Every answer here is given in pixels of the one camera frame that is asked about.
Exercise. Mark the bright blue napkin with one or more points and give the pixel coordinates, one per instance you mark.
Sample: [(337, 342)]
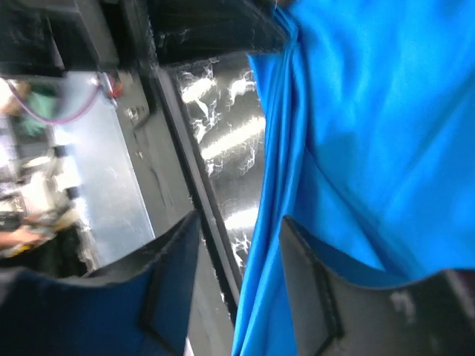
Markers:
[(369, 145)]

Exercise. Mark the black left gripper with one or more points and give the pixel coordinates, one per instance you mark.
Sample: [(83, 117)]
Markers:
[(48, 38)]

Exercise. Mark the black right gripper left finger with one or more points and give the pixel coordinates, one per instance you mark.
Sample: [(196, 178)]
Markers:
[(138, 305)]

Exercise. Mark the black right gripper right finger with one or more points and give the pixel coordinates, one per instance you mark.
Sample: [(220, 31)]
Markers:
[(340, 306)]

